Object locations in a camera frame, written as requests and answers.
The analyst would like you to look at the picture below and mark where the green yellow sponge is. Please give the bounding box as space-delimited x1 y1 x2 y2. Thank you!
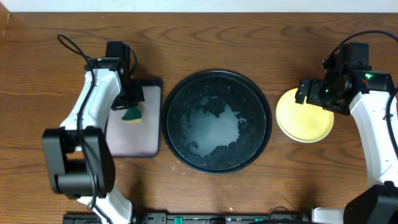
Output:
121 107 142 124

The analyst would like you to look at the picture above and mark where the yellow plate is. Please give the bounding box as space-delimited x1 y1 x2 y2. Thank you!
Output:
275 88 334 143

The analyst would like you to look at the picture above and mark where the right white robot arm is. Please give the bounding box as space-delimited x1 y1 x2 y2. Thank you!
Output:
295 70 397 223

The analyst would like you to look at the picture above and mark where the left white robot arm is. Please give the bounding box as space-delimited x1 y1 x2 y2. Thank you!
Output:
42 57 133 223

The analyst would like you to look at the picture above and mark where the rectangular black tray pink mat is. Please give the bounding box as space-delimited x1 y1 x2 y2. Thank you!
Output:
105 79 162 158

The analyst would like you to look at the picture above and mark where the round black tray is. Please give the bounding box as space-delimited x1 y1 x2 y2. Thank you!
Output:
161 70 272 174

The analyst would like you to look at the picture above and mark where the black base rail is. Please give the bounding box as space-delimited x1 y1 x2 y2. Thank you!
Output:
62 205 312 224

